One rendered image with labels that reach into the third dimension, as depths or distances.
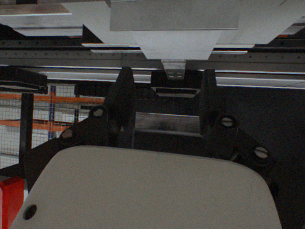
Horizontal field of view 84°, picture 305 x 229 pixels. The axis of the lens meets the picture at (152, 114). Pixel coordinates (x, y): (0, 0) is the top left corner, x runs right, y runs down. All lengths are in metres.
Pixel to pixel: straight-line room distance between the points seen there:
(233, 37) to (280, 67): 0.33
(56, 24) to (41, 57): 0.34
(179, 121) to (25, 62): 0.54
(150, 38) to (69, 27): 0.14
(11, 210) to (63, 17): 0.22
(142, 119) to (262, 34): 0.15
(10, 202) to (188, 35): 0.23
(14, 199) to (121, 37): 0.19
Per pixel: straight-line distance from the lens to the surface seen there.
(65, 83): 0.74
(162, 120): 0.21
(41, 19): 0.29
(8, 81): 0.62
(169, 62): 0.26
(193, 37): 0.19
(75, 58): 0.56
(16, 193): 0.23
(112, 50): 0.25
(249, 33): 0.19
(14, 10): 0.30
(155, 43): 0.21
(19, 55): 0.68
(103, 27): 0.19
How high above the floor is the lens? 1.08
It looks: 1 degrees up
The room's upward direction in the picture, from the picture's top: 176 degrees counter-clockwise
